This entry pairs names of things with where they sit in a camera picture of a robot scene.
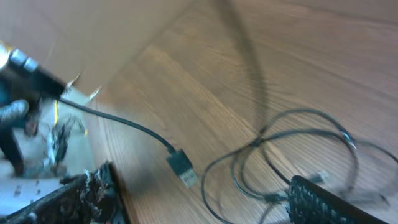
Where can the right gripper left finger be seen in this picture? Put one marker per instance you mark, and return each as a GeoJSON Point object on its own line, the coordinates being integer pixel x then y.
{"type": "Point", "coordinates": [93, 197]}

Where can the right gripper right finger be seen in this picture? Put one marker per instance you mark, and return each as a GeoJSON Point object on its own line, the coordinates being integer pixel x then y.
{"type": "Point", "coordinates": [311, 204]}

